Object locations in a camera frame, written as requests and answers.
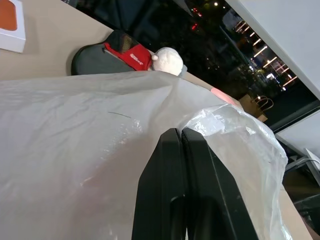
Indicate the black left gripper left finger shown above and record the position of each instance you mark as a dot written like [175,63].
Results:
[160,180]

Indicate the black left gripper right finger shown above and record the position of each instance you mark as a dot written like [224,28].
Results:
[212,190]

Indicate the translucent white plastic bag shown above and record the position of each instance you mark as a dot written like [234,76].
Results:
[75,150]

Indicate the brown paper bag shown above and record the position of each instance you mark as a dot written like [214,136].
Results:
[257,106]

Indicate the pink object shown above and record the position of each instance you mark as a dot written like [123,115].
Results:
[222,96]

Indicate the white plush toy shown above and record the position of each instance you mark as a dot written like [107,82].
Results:
[168,61]

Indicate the white box with orange panel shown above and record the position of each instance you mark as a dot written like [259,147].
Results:
[11,23]

